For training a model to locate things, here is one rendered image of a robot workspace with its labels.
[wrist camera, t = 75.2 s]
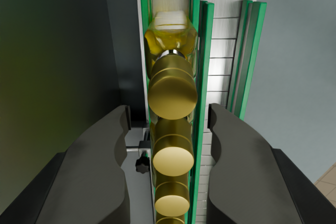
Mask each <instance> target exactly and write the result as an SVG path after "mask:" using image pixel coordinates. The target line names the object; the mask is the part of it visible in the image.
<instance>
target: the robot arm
mask: <svg viewBox="0 0 336 224"><path fill-rule="evenodd" d="M207 129H210V131H211V133H212V139H211V150H210V154H211V156H212V157H213V159H214V160H215V163H216V165H215V166H214V167H213V168H212V169H211V170H210V173H209V182H208V193H207V208H206V224H336V208H335V207H334V206H333V205H332V203H331V202H330V201H329V200H328V199H327V198H326V197H325V196H324V195H323V194H322V193H321V192H320V191H319V190H318V188H317V187H316V186H315V185H314V184H313V183H312V182H311V181H310V180H309V179H308V178H307V177H306V176H305V175H304V174H303V172H302V171H301V170H300V169H299V168H298V167H297V166H296V165H295V164H294V163H293V162H292V161H291V160H290V159H289V157H288V156H287V155H286V154H285V153H284V152H283V151H282V150H281V149H279V148H273V147H272V146H271V145H270V144H269V143H268V142H267V141H266V140H265V138H264V137H263V136H262V135H260V134H259V133H258V132H257V131H256V130H255V129H254V128H252V127H251V126H250V125H248V124H247V123H246V122H244V121H243V120H241V119H240V118H238V117H237V116H235V115H234V114H233V113H231V112H230V111H228V110H227V109H225V108H224V107H222V106H221V105H219V104H218V103H209V104H208V118H207ZM129 130H131V111H130V106H129V105H120V106H118V107H117V108H115V109H114V110H112V111H111V112H110V113H108V114H107V115H106V116H104V117H103V118H101V119H100V120H99V121H97V122H96V123H95V124H93V125H92V126H91V127H89V128H88V129H87V130H86V131H84V132H83V133H82V134H81V135H80V136H79V137H78V138H77V139H76V140H75V141H74V142H73V143H72V144H71V145H70V146H69V148H68V149H67V150H66V151H65V152H58V153H57V154H56V155H55V156H54V157H53V158H52V159H51V160H50V161H49V162H48V164H47V165H46V166H45V167H44V168H43V169H42V170H41V171H40V172H39V173H38V174H37V176H36V177H35V178H34V179H33V180H32V181H31V182H30V183H29V184H28V185H27V186H26V188H25V189H24V190H23V191H22V192H21V193H20V194H19V195H18V196H17V197H16V198H15V200H14V201H13V202H12V203H11V204H10V205H9V206H8V207H7V208H6V209H5V211H4V212H3V213H2V214H1V215H0V224H130V223H131V220H130V198H129V192H128V187H127V182H126V177H125V173H124V171H123V170H122V169H121V166H122V164H123V162H124V160H125V159H126V157H127V155H128V153H127V148H126V142H125V136H126V135H127V133H128V132H129Z"/></svg>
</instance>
